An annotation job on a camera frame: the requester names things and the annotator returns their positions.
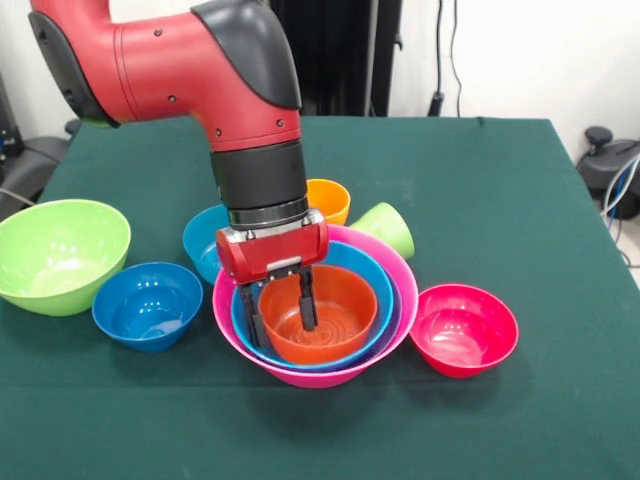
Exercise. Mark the large pink bowl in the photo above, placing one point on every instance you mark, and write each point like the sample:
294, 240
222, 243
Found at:
320, 377

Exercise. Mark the small crimson bowl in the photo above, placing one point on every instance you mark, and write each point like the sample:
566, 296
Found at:
462, 330

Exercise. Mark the translucent blue ribbed bowl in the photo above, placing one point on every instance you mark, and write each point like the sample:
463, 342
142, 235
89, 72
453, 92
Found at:
202, 245

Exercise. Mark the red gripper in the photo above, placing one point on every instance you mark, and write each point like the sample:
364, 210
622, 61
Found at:
270, 252

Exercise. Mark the large light blue bowl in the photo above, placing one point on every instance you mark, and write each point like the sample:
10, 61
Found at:
375, 280

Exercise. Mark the orange bowl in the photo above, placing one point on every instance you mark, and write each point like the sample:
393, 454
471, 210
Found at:
340, 300

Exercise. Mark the purple bowl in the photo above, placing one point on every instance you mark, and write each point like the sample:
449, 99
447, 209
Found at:
397, 310

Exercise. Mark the large green bowl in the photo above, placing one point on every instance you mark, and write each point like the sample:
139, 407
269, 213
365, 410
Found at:
60, 260

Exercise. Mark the dark green table cloth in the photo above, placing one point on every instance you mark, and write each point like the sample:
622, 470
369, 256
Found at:
450, 430

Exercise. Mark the orange cup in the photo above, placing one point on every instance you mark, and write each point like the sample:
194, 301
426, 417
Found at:
330, 200

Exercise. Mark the small dark blue bowl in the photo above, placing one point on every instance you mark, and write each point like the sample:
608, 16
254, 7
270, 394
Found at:
145, 310

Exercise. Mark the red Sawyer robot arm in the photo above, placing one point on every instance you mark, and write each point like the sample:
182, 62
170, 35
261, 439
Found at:
200, 90

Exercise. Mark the black equipment rack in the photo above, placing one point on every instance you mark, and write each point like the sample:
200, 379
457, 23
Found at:
6, 130

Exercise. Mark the green cup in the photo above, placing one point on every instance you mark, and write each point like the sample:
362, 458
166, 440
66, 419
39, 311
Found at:
390, 227

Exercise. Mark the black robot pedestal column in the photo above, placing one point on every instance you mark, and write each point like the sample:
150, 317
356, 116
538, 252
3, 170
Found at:
340, 60

